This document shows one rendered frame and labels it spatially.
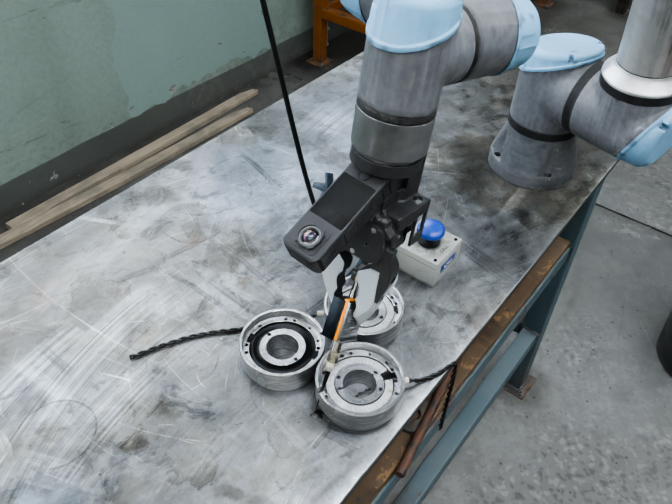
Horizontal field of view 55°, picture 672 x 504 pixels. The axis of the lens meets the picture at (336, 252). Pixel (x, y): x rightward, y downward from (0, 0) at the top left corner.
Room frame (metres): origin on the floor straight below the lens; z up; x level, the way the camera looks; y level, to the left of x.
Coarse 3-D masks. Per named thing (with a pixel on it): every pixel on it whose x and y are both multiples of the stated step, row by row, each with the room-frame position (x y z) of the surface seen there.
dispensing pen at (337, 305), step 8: (352, 288) 0.50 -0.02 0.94; (336, 296) 0.49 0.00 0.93; (344, 296) 0.50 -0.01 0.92; (352, 296) 0.50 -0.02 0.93; (336, 304) 0.48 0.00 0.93; (344, 304) 0.48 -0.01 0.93; (328, 312) 0.48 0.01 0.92; (336, 312) 0.48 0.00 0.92; (328, 320) 0.47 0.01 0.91; (336, 320) 0.47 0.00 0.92; (328, 328) 0.47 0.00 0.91; (336, 328) 0.46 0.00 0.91; (328, 336) 0.46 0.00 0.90; (336, 344) 0.46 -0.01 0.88; (336, 352) 0.46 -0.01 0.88; (328, 360) 0.45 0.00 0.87; (336, 360) 0.45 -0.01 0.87; (328, 368) 0.45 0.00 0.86; (328, 376) 0.44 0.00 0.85
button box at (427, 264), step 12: (420, 240) 0.68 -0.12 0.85; (444, 240) 0.69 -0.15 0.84; (456, 240) 0.69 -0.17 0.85; (408, 252) 0.67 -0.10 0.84; (420, 252) 0.66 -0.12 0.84; (432, 252) 0.66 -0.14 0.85; (444, 252) 0.67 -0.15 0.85; (456, 252) 0.69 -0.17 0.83; (408, 264) 0.66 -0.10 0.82; (420, 264) 0.65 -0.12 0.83; (432, 264) 0.64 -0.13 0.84; (444, 264) 0.66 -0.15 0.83; (420, 276) 0.65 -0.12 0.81; (432, 276) 0.64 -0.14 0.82
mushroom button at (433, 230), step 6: (420, 222) 0.70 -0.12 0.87; (426, 222) 0.69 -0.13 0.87; (432, 222) 0.69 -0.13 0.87; (438, 222) 0.70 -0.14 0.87; (426, 228) 0.68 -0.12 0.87; (432, 228) 0.68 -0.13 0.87; (438, 228) 0.68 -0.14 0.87; (444, 228) 0.69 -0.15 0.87; (426, 234) 0.67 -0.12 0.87; (432, 234) 0.67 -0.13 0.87; (438, 234) 0.67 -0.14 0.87; (444, 234) 0.68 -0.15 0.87; (426, 240) 0.68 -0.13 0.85; (432, 240) 0.67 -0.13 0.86
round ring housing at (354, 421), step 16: (352, 352) 0.49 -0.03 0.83; (368, 352) 0.50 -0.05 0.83; (384, 352) 0.49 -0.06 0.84; (320, 368) 0.46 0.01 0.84; (352, 368) 0.47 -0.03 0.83; (368, 368) 0.47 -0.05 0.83; (400, 368) 0.46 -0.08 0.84; (320, 384) 0.45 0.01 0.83; (336, 384) 0.45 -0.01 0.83; (368, 384) 0.47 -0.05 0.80; (400, 384) 0.45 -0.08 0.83; (320, 400) 0.42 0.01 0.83; (352, 400) 0.43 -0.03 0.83; (368, 400) 0.43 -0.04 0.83; (400, 400) 0.43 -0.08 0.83; (336, 416) 0.40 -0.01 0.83; (352, 416) 0.40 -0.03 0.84; (368, 416) 0.40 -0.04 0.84; (384, 416) 0.41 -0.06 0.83
